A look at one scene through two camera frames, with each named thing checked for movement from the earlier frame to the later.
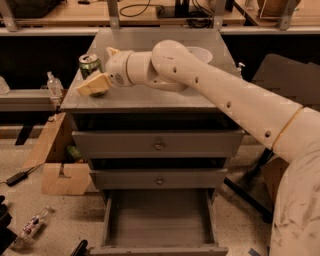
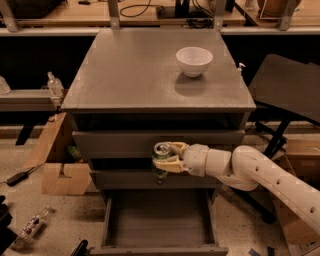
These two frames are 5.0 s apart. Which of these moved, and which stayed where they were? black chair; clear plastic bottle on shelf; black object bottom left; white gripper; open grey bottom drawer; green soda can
Moved: green soda can; white gripper
Stayed: open grey bottom drawer; black object bottom left; black chair; clear plastic bottle on shelf
